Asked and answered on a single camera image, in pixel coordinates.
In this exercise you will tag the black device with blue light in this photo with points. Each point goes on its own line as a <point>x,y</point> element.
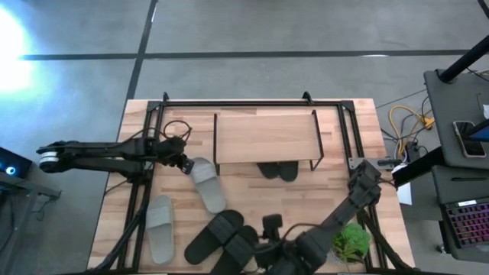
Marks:
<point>13,162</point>

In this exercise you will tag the wooden shelf black metal frame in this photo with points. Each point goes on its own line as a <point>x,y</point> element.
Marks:
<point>267,137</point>

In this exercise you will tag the smartphone with tan case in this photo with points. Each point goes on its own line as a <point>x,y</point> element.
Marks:
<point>468,141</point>

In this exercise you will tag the black aluminium rig frame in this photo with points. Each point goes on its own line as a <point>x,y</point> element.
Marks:
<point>248,103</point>

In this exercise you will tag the black rubber slide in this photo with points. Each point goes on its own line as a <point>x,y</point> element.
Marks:
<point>289,171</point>
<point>269,170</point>
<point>212,238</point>
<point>229,254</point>

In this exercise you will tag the potted green plant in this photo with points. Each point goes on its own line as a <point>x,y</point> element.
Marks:
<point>355,238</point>

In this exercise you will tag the grey side table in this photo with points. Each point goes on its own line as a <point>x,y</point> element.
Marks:
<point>447,110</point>

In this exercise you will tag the dark grey desk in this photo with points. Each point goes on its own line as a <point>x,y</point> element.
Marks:
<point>458,187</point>

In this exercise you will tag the black round pole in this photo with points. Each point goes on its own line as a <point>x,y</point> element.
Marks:
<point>464,61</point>

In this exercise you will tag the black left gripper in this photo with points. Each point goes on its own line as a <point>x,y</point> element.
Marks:
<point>172,151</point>

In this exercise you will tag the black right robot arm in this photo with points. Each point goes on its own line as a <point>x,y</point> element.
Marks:
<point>336,217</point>

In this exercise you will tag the grey metal plate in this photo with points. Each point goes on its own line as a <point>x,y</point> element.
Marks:
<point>361,162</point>

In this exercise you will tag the black power strip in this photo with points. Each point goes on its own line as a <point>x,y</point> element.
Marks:
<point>412,151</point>

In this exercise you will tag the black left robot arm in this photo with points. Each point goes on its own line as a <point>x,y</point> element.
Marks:
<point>95,153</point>

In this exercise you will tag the white paper sheet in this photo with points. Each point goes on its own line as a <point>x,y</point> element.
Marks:
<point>404,193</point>

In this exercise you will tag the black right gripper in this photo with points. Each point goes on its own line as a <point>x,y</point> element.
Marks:
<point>273,225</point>

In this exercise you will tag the grey metal stand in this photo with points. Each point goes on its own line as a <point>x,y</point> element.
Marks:
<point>23,187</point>

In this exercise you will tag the black device blue screen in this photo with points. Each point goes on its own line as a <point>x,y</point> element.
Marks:
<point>482,133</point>

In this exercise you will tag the white paper slip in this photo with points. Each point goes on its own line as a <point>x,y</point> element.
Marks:
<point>486,111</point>

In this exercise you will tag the black desk bar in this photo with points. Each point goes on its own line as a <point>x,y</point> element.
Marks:
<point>416,168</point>

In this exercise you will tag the grey rubber slide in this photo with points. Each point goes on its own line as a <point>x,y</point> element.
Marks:
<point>160,237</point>
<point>208,187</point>

